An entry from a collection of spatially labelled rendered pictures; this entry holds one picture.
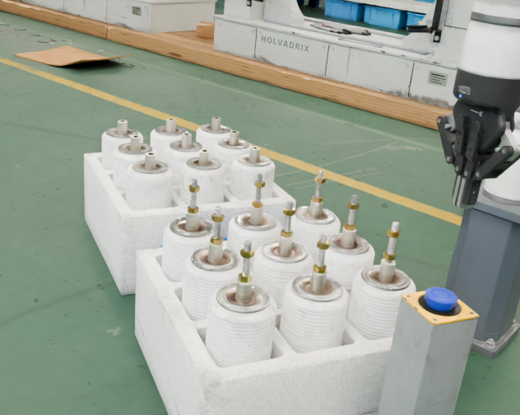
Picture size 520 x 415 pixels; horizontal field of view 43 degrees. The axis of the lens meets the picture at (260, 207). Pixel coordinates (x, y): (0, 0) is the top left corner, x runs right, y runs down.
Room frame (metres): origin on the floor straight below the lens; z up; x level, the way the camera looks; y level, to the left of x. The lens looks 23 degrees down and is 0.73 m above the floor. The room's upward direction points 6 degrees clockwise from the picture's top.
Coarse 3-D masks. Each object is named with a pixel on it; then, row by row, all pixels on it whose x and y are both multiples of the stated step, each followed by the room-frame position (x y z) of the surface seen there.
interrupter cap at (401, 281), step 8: (368, 272) 0.91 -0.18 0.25; (376, 272) 0.92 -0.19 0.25; (400, 272) 0.92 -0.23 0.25; (368, 280) 0.88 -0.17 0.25; (376, 280) 0.89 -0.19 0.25; (392, 280) 0.90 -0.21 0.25; (400, 280) 0.90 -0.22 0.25; (408, 280) 0.90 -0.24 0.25; (384, 288) 0.86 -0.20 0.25; (392, 288) 0.86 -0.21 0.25; (400, 288) 0.87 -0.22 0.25
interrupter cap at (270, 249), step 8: (272, 240) 0.99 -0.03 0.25; (264, 248) 0.96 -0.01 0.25; (272, 248) 0.96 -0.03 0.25; (296, 248) 0.97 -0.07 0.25; (304, 248) 0.97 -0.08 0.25; (272, 256) 0.93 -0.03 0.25; (280, 256) 0.94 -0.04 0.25; (288, 256) 0.94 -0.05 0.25; (296, 256) 0.94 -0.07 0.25; (304, 256) 0.94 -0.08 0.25
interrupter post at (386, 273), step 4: (384, 260) 0.90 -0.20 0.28; (392, 260) 0.90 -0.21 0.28; (380, 264) 0.90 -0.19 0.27; (384, 264) 0.89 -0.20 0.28; (388, 264) 0.89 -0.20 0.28; (392, 264) 0.89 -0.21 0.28; (380, 268) 0.90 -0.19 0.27; (384, 268) 0.89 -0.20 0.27; (388, 268) 0.89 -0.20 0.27; (392, 268) 0.89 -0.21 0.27; (380, 272) 0.90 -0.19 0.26; (384, 272) 0.89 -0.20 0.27; (388, 272) 0.89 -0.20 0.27; (392, 272) 0.89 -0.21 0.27; (380, 276) 0.90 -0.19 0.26; (384, 276) 0.89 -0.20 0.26; (388, 276) 0.89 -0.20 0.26; (392, 276) 0.90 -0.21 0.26; (384, 280) 0.89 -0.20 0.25; (388, 280) 0.89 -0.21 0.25
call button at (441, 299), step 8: (432, 288) 0.74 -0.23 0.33; (440, 288) 0.74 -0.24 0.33; (432, 296) 0.72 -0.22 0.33; (440, 296) 0.72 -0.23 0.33; (448, 296) 0.72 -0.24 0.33; (456, 296) 0.72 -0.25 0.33; (432, 304) 0.71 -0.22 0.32; (440, 304) 0.71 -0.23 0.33; (448, 304) 0.71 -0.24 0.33; (456, 304) 0.72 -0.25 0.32
